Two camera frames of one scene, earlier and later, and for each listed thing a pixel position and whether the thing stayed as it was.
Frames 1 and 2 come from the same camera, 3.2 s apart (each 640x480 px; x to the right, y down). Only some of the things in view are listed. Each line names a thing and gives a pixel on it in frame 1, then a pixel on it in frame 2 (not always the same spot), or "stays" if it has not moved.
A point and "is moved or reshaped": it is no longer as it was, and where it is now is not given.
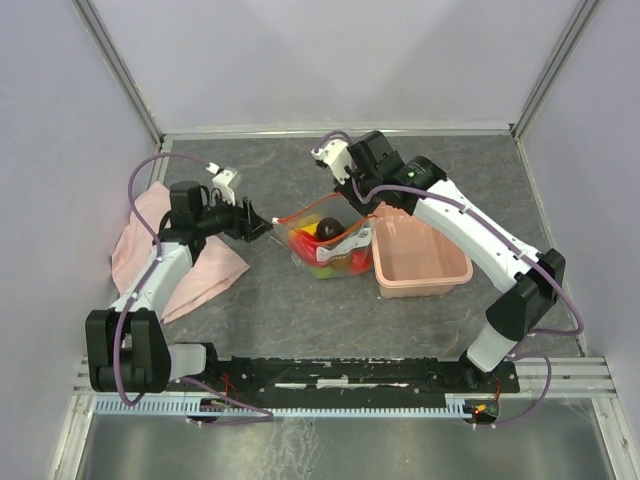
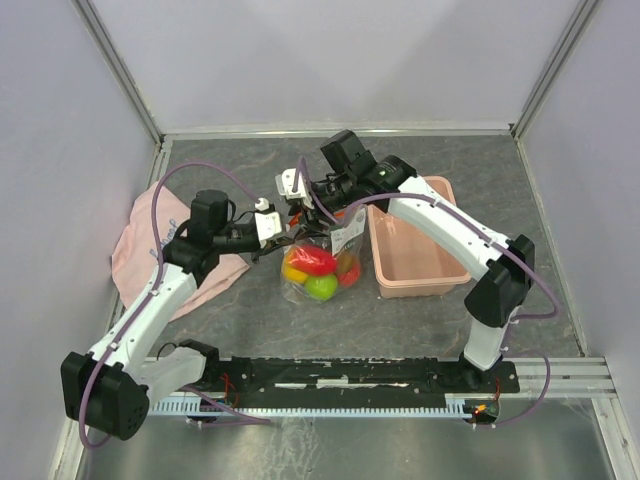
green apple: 323,273 -> 321,286
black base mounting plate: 370,378 stays
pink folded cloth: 214,271 stays
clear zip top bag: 328,238 is moved or reshaped
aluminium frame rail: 318,132 stays
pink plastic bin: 410,259 stays
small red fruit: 305,245 is moved or reshaped
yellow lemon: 310,228 is moved or reshaped
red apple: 360,261 -> 349,277
